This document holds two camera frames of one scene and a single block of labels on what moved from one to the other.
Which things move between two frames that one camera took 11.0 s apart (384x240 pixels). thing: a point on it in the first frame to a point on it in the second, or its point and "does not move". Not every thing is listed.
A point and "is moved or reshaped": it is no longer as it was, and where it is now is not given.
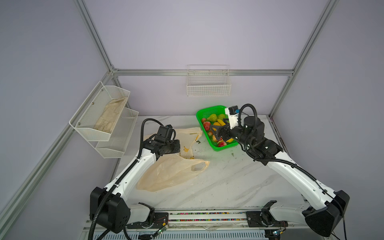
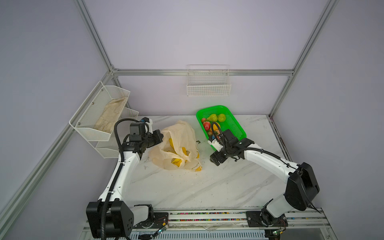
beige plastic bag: (172, 169) is moved or reshaped
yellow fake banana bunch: (221, 123) is moved or reshaped
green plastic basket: (202, 113) does not move
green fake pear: (212, 118) does not move
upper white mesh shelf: (95, 119) does not move
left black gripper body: (172, 147) to (151, 140)
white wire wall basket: (208, 80) does not move
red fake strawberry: (206, 125) does not move
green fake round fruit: (221, 116) does not move
